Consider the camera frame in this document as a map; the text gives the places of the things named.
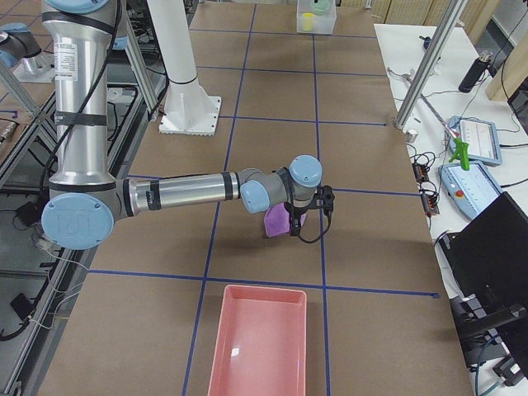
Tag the purple cloth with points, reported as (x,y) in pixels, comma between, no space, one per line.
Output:
(277,221)

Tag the yellow plastic cup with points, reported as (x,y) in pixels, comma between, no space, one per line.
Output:
(307,21)

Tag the clear plastic bin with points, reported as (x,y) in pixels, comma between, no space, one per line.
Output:
(322,24)

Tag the far blue teach pendant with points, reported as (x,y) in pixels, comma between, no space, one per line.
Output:
(481,136)

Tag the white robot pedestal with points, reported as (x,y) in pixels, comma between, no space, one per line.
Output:
(188,109)

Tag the aluminium frame post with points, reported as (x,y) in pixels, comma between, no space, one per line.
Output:
(438,41)

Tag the black water bottle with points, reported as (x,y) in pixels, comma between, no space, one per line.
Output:
(476,71)

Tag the small metal cylinder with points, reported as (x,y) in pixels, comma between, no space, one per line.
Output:
(411,136)

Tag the pink plastic bin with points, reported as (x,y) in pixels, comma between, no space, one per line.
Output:
(261,342)

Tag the green ceramic bowl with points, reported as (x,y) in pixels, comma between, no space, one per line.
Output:
(320,7)

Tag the green handled reacher grabber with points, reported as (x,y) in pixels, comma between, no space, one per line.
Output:
(461,147)

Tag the near blue teach pendant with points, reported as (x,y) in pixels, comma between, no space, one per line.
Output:
(472,191)

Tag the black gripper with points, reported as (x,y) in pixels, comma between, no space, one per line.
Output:
(298,215)

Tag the black laptop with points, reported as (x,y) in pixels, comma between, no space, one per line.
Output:
(488,257)

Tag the blue teach pendant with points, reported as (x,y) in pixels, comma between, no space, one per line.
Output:
(481,136)
(472,191)

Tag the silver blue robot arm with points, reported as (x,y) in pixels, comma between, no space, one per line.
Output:
(85,200)

